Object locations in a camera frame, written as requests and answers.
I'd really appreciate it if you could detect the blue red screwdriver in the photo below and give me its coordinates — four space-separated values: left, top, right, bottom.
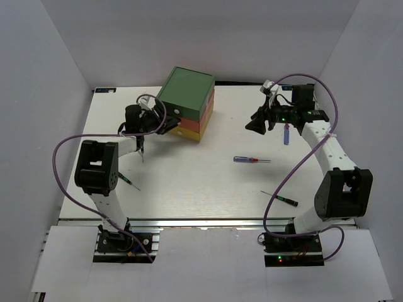
233 156 271 163
283 123 290 145

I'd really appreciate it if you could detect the slim green screwdriver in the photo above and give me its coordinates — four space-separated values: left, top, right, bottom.
260 190 298 208
118 172 140 191

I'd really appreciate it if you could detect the slim green screwdriver left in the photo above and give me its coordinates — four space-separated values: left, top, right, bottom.
118 172 140 191

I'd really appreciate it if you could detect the yellow bottom drawer box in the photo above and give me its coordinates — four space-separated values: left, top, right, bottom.
168 108 215 143

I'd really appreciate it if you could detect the left black logo sticker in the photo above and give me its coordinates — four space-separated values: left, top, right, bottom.
94 87 116 93

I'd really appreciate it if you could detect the aluminium front rail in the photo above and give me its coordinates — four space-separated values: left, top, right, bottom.
58 216 298 229

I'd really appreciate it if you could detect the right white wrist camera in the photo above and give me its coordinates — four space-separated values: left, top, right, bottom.
260 80 280 108

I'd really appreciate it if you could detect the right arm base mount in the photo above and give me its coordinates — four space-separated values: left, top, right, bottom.
258 220 324 267

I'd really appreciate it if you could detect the orange middle drawer box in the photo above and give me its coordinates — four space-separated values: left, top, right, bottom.
171 89 215 135

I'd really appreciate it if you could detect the blue red screwdriver centre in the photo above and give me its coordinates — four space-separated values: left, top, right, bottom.
233 156 271 163

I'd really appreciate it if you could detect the slim green screwdriver right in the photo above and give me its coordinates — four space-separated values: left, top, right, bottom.
260 190 298 208

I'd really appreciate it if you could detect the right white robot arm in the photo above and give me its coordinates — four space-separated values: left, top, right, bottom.
245 81 373 251

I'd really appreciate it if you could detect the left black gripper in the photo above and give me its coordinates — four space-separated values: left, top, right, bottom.
139 104 181 135

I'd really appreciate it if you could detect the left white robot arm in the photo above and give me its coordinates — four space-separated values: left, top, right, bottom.
74 104 181 252

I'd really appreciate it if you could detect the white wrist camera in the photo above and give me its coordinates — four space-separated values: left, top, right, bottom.
137 96 156 110
260 80 280 108

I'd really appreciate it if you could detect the blue red screwdriver right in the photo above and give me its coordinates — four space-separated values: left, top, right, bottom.
283 123 290 145

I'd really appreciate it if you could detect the green top drawer box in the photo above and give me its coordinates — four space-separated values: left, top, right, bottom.
157 66 215 121

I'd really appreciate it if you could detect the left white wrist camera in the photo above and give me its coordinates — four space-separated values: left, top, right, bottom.
137 96 156 110

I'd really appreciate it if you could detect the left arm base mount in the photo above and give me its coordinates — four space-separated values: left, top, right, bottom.
93 225 159 264

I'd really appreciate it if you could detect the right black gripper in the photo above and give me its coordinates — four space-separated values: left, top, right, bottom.
245 96 297 135

